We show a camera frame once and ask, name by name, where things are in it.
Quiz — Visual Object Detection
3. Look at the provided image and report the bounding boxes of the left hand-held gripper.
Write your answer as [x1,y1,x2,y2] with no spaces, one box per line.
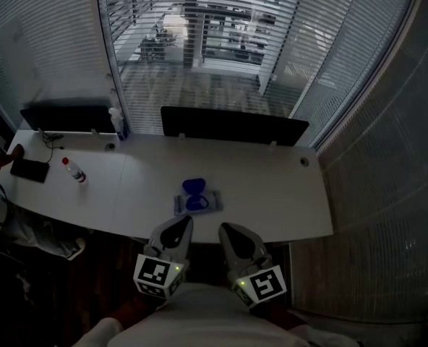
[132,214,195,301]

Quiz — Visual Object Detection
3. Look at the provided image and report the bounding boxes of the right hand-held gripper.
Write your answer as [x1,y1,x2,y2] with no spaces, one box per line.
[218,221,288,308]

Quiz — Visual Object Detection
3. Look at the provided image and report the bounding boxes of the blue wet wipes packet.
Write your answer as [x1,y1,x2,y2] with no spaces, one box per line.
[173,177,225,217]

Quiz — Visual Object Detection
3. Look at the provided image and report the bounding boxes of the person's grey shirt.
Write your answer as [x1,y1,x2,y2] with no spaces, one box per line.
[71,283,359,347]

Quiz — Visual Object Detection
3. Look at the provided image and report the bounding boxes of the clear plastic bottle red cap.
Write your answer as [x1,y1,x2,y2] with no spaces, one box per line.
[61,156,87,186]

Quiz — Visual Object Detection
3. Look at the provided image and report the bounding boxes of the long black desk divider panel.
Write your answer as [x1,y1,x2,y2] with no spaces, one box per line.
[160,106,310,147]

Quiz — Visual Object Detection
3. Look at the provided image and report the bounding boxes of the crumpled white plastic bag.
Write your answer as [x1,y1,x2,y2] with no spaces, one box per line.
[2,207,87,262]

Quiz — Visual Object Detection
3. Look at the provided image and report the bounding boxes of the white spray bottle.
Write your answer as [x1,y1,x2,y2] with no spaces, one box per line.
[108,106,129,141]

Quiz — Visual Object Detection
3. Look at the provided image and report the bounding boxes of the black flat rectangular device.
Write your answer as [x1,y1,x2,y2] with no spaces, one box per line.
[9,158,51,184]

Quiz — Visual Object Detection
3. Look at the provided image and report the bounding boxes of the short black desk divider panel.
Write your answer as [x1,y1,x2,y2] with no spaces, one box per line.
[20,103,118,134]

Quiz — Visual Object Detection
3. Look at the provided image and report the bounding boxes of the horizontal window blinds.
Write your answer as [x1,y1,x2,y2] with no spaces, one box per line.
[96,0,423,147]

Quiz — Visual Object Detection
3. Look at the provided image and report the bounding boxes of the black cable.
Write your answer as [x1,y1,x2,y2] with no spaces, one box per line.
[40,131,65,166]

